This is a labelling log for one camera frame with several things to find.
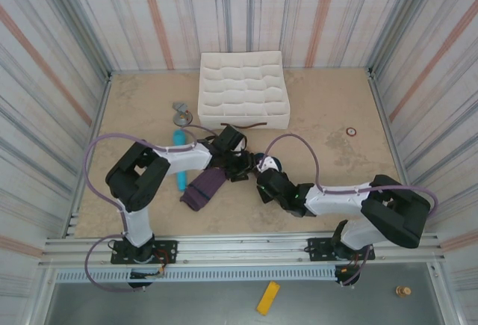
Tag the blue cylinder tube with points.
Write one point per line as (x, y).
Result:
(179, 138)

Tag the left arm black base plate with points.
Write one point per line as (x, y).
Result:
(168, 250)

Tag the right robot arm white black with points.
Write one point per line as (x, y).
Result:
(396, 213)

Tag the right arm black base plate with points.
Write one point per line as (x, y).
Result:
(317, 248)

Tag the aluminium mounting rail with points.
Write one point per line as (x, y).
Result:
(242, 250)

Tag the purple sock peach toe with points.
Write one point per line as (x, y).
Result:
(203, 190)

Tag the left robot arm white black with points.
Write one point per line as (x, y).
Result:
(138, 175)

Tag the small red white disc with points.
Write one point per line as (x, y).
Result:
(351, 132)

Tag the white fabric divider box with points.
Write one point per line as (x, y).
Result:
(242, 82)

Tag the aluminium table edge rail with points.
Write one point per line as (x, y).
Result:
(379, 97)
(99, 116)

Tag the yellow plastic strip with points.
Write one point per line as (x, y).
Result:
(268, 298)

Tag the grey metal suction mount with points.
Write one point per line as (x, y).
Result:
(182, 117)

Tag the small brass fitting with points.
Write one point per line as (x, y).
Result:
(402, 291)

